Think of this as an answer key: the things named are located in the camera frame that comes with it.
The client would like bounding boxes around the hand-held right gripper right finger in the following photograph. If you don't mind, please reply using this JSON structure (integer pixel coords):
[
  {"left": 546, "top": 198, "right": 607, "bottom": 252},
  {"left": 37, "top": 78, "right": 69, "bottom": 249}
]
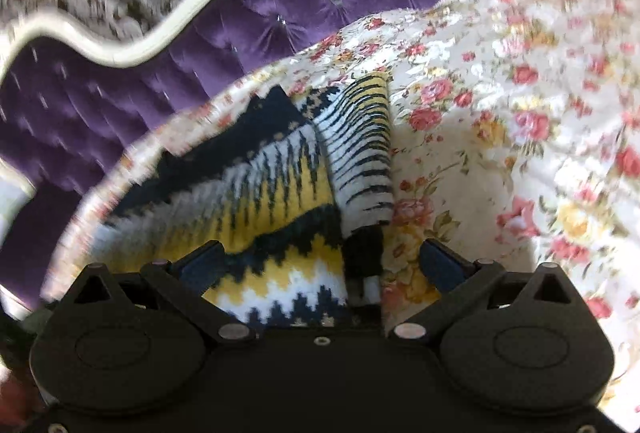
[{"left": 394, "top": 238, "right": 572, "bottom": 345}]

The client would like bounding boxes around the yellow navy patterned knit sweater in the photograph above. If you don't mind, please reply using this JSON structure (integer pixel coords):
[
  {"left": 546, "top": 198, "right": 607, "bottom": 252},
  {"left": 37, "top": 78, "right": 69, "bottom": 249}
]
[{"left": 102, "top": 73, "right": 396, "bottom": 329}]

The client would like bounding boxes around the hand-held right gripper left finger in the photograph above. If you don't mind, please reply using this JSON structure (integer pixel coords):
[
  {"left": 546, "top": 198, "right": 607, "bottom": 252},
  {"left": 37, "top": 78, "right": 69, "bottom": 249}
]
[{"left": 74, "top": 240, "right": 257, "bottom": 347}]

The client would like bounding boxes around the floral blanket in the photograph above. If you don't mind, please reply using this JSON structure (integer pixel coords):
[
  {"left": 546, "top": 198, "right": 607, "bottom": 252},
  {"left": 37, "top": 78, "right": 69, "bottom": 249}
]
[{"left": 42, "top": 0, "right": 640, "bottom": 429}]

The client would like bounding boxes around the dark red cloth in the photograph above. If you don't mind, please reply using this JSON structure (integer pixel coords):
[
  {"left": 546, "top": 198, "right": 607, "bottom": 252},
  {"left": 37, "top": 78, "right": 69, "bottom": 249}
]
[{"left": 0, "top": 373, "right": 43, "bottom": 429}]

